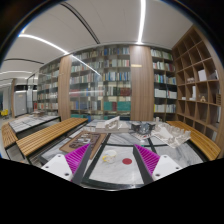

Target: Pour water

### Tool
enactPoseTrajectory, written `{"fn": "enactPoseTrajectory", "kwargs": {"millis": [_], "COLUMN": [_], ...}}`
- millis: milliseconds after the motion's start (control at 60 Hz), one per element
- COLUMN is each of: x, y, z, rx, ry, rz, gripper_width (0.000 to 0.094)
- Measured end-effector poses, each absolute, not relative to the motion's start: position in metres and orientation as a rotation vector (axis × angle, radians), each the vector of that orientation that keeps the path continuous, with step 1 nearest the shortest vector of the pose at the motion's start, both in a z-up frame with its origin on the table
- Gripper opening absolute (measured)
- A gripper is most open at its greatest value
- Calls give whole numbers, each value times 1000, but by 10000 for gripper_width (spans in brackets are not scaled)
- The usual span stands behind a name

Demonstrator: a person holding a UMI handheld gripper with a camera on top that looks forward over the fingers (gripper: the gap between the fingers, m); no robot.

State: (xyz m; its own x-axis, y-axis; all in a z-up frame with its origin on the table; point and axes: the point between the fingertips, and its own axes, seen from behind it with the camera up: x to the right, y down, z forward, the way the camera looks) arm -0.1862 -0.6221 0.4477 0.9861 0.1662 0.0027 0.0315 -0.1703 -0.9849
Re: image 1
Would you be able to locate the bookshelf right of wood panel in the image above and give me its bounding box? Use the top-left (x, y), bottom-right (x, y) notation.
top-left (151, 47), bottom-right (177, 121)

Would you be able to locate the bookshelf left section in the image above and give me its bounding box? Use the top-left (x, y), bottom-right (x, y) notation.
top-left (37, 59), bottom-right (60, 115)

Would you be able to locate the wooden cubby shelf right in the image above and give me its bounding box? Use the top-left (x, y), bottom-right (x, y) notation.
top-left (172, 26), bottom-right (224, 146)

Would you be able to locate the yellow chair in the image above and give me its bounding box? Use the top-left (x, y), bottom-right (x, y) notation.
top-left (1, 109), bottom-right (9, 119)

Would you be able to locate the display table far left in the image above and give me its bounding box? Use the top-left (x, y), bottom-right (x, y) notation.
top-left (9, 115), bottom-right (61, 138)

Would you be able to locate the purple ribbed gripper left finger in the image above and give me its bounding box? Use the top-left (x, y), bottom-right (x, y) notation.
top-left (41, 143), bottom-right (92, 186)

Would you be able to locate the wooden slat bench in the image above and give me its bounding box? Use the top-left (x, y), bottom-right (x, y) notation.
top-left (168, 121), bottom-right (221, 160)
top-left (1, 123), bottom-right (18, 148)
top-left (17, 118), bottom-right (88, 157)

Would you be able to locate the dark architectural model centre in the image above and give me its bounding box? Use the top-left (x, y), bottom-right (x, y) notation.
top-left (131, 122), bottom-right (155, 134)

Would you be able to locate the white architectural model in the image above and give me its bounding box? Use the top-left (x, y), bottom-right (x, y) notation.
top-left (96, 116), bottom-right (120, 130)
top-left (152, 123), bottom-right (191, 148)

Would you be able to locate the large glass-front bookshelf centre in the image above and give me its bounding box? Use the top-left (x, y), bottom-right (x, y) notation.
top-left (69, 45), bottom-right (131, 120)

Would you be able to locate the brown framed site model board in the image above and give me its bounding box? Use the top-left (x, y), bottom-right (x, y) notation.
top-left (59, 131), bottom-right (106, 158)

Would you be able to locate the wooden slat bench right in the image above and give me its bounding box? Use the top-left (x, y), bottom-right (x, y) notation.
top-left (168, 121), bottom-right (221, 160)

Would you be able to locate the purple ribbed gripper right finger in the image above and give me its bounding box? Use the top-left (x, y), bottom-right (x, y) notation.
top-left (132, 143), bottom-right (183, 185)

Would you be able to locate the red round coaster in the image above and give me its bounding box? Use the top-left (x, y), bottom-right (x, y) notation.
top-left (122, 158), bottom-right (132, 165)

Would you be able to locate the clear glass cup yellow handle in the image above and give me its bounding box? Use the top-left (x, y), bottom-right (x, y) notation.
top-left (102, 150), bottom-right (117, 163)

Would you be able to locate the white architectural model centre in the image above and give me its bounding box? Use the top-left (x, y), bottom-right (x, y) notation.
top-left (96, 116), bottom-right (120, 130)

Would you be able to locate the wooden slat bench far left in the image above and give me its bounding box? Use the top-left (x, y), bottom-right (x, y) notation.
top-left (1, 123), bottom-right (18, 148)

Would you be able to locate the white architectural model right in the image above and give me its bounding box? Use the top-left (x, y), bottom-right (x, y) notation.
top-left (152, 123), bottom-right (191, 148)

